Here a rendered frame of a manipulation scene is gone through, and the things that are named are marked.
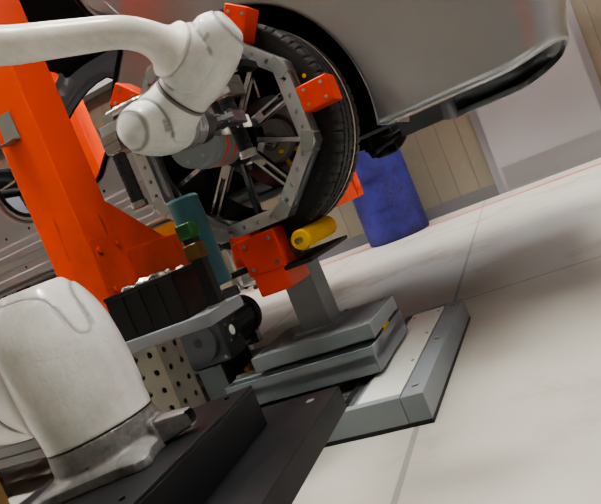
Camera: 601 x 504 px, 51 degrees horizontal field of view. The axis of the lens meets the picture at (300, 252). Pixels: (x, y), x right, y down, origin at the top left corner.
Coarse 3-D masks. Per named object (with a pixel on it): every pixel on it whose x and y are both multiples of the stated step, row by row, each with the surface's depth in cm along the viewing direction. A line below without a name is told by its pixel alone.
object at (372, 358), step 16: (400, 320) 203; (384, 336) 184; (400, 336) 198; (336, 352) 183; (352, 352) 176; (368, 352) 174; (384, 352) 180; (272, 368) 194; (288, 368) 190; (304, 368) 182; (320, 368) 180; (336, 368) 178; (352, 368) 177; (368, 368) 175; (240, 384) 191; (256, 384) 189; (272, 384) 187; (288, 384) 185; (304, 384) 183; (320, 384) 181; (272, 400) 188
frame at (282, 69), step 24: (288, 72) 164; (288, 96) 166; (312, 120) 168; (312, 144) 165; (144, 168) 186; (168, 192) 188; (288, 192) 170; (168, 216) 185; (264, 216) 174; (288, 216) 172
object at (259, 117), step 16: (256, 112) 180; (272, 112) 178; (256, 128) 182; (256, 144) 182; (160, 160) 192; (240, 160) 189; (256, 160) 183; (176, 176) 196; (192, 176) 192; (208, 176) 212; (224, 176) 188; (272, 176) 182; (176, 192) 192; (192, 192) 198; (208, 192) 205; (224, 192) 189; (208, 208) 195; (224, 208) 201; (240, 208) 206; (256, 208) 186
